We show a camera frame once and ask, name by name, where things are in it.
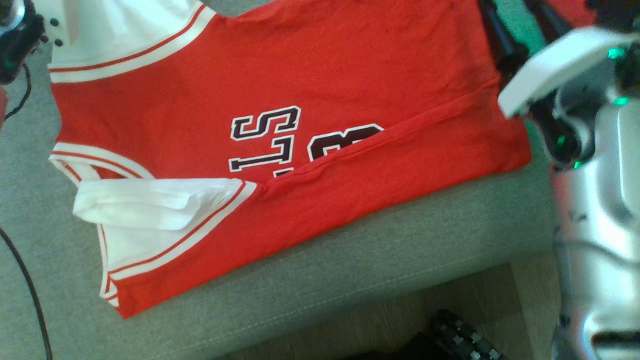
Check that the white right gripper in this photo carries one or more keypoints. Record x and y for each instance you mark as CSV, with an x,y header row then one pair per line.
x,y
560,60

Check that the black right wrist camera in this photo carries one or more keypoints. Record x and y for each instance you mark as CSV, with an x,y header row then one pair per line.
x,y
620,12

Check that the red white basketball jersey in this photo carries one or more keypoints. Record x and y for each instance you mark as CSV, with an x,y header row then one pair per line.
x,y
300,75

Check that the grey sofa seat cushion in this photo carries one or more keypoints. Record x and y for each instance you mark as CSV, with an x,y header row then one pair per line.
x,y
350,270

